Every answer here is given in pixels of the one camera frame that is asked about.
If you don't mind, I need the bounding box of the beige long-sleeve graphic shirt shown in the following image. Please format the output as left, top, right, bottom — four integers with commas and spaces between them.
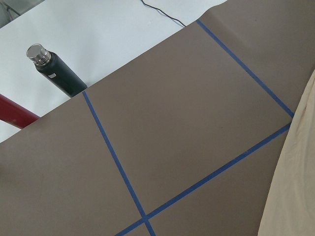
258, 75, 315, 236

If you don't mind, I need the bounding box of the red cylindrical bottle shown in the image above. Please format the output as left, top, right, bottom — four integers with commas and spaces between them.
0, 94, 40, 129

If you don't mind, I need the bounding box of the brown table mat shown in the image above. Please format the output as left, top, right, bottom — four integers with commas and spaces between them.
0, 0, 315, 236

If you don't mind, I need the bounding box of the thin black cable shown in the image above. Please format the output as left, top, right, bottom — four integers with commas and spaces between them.
140, 0, 186, 27

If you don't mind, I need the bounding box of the black steel-capped water bottle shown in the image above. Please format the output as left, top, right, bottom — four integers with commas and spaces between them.
26, 44, 87, 97

